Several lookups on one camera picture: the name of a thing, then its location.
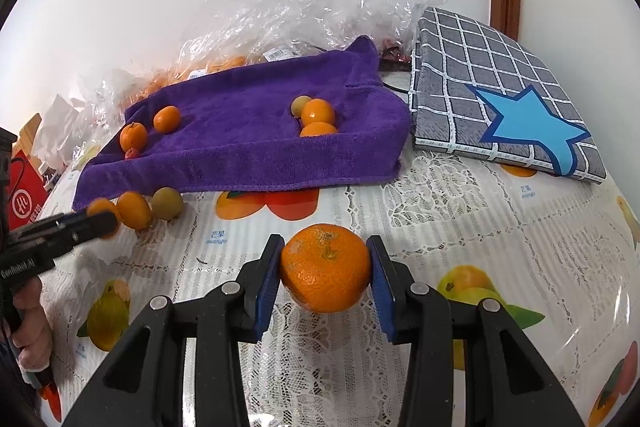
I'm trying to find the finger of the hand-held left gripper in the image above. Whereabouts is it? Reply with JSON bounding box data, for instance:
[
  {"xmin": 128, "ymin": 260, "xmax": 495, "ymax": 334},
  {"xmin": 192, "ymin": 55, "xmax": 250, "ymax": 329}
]
[{"xmin": 7, "ymin": 211, "xmax": 119, "ymax": 258}]

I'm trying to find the white plastic bag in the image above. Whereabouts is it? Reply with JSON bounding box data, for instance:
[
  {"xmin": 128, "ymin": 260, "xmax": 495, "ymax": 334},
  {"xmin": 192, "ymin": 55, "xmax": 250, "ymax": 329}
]
[{"xmin": 35, "ymin": 94, "xmax": 96, "ymax": 162}]

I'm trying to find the red paper bag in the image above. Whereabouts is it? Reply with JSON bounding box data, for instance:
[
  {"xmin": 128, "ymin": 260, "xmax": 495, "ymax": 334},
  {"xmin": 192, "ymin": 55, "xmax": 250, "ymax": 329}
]
[{"xmin": 10, "ymin": 149, "xmax": 51, "ymax": 233}]

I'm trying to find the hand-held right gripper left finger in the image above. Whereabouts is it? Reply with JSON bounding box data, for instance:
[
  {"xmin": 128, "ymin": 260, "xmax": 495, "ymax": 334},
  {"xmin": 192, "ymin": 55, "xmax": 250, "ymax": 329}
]
[{"xmin": 62, "ymin": 234, "xmax": 286, "ymax": 427}]

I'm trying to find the person's left hand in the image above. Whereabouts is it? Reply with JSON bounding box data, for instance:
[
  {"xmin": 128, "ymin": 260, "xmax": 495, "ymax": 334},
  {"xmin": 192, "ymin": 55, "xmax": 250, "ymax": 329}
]
[{"xmin": 10, "ymin": 279, "xmax": 53, "ymax": 373}]

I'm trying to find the black cable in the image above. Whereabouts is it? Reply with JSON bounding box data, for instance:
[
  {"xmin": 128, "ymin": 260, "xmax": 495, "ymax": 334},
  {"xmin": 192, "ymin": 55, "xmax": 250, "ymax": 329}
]
[{"xmin": 379, "ymin": 52, "xmax": 412, "ymax": 95}]

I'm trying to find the large clear plastic bag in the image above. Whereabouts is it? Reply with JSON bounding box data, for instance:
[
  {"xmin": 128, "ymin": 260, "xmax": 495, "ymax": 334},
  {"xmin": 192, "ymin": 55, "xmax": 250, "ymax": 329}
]
[{"xmin": 180, "ymin": 0, "xmax": 458, "ymax": 72}]

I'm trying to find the fruit print tablecloth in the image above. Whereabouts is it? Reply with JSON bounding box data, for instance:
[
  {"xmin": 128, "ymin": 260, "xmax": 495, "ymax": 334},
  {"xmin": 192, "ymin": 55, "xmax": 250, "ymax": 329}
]
[{"xmin": 35, "ymin": 147, "xmax": 640, "ymax": 427}]

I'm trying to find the small clear plastic bag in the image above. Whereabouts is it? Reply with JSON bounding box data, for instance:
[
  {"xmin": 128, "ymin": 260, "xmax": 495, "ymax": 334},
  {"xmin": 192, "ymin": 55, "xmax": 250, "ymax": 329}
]
[{"xmin": 75, "ymin": 67, "xmax": 166, "ymax": 118}]

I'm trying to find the grey plaid star cushion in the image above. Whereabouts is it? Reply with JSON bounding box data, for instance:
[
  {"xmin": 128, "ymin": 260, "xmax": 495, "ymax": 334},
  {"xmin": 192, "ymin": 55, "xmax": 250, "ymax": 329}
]
[{"xmin": 409, "ymin": 7, "xmax": 607, "ymax": 182}]

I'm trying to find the purple towel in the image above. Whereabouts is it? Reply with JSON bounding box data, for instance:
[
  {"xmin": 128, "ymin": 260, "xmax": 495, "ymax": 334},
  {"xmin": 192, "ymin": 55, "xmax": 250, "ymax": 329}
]
[{"xmin": 72, "ymin": 36, "xmax": 412, "ymax": 212}]

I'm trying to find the orange mandarin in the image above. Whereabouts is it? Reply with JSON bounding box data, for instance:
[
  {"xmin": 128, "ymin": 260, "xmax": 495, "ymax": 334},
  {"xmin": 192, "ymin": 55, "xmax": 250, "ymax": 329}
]
[
  {"xmin": 116, "ymin": 192, "xmax": 152, "ymax": 230},
  {"xmin": 86, "ymin": 199, "xmax": 121, "ymax": 240},
  {"xmin": 120, "ymin": 123, "xmax": 149, "ymax": 152},
  {"xmin": 300, "ymin": 122, "xmax": 340, "ymax": 138},
  {"xmin": 301, "ymin": 99, "xmax": 336, "ymax": 126},
  {"xmin": 153, "ymin": 106, "xmax": 182, "ymax": 134},
  {"xmin": 279, "ymin": 224, "xmax": 373, "ymax": 314}
]

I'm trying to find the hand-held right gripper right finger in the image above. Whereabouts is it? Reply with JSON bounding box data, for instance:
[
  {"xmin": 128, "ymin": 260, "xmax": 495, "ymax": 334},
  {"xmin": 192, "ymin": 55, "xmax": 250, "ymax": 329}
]
[{"xmin": 365, "ymin": 234, "xmax": 586, "ymax": 427}]

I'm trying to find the pile of bagged oranges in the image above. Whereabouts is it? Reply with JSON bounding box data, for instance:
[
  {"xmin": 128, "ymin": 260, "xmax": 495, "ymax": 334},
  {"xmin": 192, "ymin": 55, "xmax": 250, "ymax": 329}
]
[{"xmin": 145, "ymin": 56, "xmax": 248, "ymax": 92}]

